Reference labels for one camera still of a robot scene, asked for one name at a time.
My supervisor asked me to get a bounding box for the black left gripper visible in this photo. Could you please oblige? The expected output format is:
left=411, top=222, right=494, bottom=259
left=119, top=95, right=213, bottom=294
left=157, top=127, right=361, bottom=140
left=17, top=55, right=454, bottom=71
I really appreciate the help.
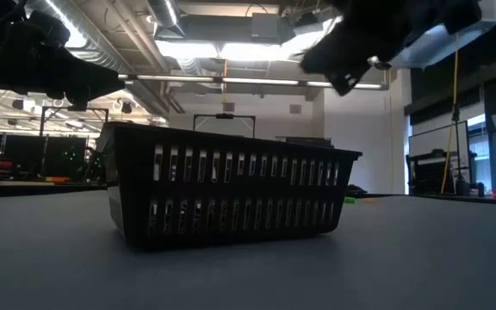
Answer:
left=0, top=21, right=127, bottom=112

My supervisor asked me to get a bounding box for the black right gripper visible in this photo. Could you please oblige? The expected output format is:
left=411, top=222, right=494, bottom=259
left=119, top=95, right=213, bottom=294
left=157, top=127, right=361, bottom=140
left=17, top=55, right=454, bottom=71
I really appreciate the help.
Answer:
left=300, top=0, right=417, bottom=96

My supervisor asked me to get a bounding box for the black plastic slotted basket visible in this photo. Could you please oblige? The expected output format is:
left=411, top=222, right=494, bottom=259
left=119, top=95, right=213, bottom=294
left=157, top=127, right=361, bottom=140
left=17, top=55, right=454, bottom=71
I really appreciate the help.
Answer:
left=276, top=136, right=333, bottom=148
left=96, top=121, right=363, bottom=251

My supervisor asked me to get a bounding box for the long ceiling tube light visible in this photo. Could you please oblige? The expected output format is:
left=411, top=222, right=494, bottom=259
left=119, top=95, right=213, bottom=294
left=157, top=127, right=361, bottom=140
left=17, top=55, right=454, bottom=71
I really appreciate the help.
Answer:
left=118, top=74, right=389, bottom=90

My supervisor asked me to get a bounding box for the dark background desk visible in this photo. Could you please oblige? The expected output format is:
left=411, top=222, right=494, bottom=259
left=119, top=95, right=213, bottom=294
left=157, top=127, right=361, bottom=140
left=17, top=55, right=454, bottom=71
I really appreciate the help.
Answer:
left=0, top=133, right=102, bottom=184

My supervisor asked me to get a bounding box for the black wheeled cart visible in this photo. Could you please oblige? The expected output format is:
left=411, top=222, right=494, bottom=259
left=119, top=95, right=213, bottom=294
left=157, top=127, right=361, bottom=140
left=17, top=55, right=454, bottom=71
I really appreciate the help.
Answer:
left=406, top=149, right=475, bottom=195

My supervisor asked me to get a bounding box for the black tripod stand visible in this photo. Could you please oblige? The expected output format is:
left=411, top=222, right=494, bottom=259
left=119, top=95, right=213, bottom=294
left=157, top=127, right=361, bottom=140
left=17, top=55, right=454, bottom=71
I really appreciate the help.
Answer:
left=449, top=102, right=473, bottom=195

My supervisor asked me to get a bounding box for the grey table mat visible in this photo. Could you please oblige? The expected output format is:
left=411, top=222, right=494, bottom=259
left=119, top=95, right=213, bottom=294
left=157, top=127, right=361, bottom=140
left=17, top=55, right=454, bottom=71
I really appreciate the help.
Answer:
left=0, top=191, right=496, bottom=310

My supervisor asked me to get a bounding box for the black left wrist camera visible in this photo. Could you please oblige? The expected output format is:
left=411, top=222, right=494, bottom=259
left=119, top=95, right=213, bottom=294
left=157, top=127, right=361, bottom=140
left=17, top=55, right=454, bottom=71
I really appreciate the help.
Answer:
left=26, top=9, right=71, bottom=48

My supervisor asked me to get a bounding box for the silver round ceiling duct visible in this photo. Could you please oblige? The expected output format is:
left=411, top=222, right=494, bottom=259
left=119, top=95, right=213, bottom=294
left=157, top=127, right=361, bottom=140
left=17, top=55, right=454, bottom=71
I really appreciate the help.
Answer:
left=146, top=0, right=187, bottom=38

